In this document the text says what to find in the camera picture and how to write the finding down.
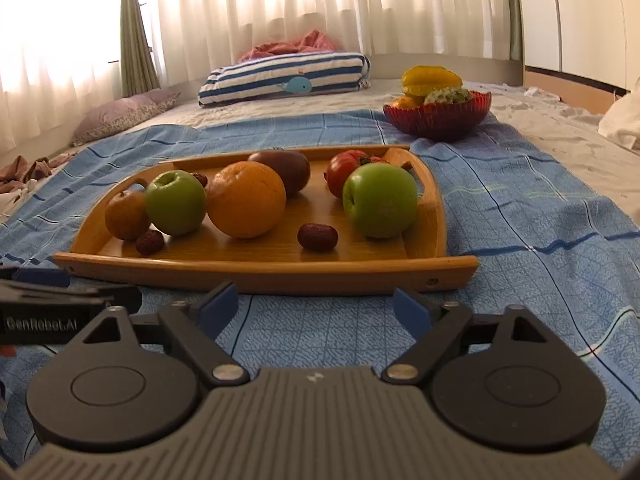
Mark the pink blanket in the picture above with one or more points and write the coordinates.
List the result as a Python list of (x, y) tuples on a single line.
[(295, 45)]

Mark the white sheer curtain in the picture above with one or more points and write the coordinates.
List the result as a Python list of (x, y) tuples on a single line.
[(50, 35), (325, 0)]

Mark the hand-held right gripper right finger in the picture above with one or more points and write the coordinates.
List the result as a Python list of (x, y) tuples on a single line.
[(412, 307)]

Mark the red glass bowl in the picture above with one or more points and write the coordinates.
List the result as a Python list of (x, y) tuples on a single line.
[(435, 120)]

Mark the red ribbed tomato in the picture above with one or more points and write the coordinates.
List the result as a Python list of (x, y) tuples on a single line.
[(340, 172)]

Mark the small green apple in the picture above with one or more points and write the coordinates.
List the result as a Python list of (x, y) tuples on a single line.
[(175, 205)]

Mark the wooden bed rail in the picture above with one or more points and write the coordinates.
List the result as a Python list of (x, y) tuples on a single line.
[(565, 87)]

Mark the orange fruit in bowl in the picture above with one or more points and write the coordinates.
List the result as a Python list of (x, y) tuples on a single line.
[(406, 103)]

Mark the white cloth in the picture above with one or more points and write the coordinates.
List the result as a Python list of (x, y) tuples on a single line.
[(625, 120)]

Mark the yellow starfruit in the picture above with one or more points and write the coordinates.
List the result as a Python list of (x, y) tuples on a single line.
[(430, 79)]

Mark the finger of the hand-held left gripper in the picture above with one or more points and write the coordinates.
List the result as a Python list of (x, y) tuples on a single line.
[(100, 296), (42, 278)]

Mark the red jujube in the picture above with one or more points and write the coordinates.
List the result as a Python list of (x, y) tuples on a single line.
[(200, 178), (150, 242), (317, 236)]

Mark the brown clothes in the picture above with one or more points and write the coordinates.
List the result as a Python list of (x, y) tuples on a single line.
[(20, 170)]

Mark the small orange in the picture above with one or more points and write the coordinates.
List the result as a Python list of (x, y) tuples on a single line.
[(125, 217)]

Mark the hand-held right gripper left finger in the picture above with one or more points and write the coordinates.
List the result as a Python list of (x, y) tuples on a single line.
[(220, 305)]

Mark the wooden tray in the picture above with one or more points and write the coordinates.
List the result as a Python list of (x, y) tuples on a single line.
[(270, 255)]

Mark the green custard apple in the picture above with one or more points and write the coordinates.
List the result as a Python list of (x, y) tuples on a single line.
[(447, 96)]

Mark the blue checked blanket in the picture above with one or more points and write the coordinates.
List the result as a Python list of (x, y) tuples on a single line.
[(525, 220)]

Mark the large green apple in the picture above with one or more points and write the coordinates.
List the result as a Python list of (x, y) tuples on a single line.
[(382, 202)]

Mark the olive green curtain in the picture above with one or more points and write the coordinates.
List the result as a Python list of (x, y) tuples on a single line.
[(135, 35), (515, 10)]

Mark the white wardrobe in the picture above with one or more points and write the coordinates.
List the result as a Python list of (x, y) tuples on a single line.
[(580, 15)]

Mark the purple pillow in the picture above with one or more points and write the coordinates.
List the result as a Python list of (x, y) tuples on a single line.
[(120, 115)]

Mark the blue white striped pillow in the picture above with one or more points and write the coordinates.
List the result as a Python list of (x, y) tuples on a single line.
[(280, 77)]

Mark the large orange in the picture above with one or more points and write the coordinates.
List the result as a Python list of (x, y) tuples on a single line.
[(245, 200)]

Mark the dark purple tomato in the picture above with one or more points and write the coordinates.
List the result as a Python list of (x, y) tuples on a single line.
[(290, 170)]

